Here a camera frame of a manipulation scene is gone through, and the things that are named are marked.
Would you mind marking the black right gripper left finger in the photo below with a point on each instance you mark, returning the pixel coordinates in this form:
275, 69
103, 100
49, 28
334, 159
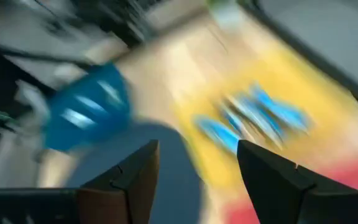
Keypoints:
135, 186

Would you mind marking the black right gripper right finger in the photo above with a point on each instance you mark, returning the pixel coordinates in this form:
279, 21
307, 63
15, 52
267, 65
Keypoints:
269, 186

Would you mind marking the oatmeal raisin bar purple-blue wrapper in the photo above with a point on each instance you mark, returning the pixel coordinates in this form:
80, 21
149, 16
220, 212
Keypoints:
253, 119
283, 112

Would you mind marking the granola bar blue wrapper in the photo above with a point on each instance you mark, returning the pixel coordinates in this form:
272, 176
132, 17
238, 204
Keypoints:
217, 132

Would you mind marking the round dark woven placemat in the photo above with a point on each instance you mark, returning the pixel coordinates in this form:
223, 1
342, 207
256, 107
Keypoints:
166, 174

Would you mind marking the blue plastic bin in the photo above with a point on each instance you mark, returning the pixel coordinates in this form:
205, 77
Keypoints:
73, 133

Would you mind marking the yellow translucent plastic bin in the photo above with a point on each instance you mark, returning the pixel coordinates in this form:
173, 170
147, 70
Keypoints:
322, 93

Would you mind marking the black table edge rail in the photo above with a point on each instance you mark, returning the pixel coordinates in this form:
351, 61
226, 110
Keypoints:
322, 59

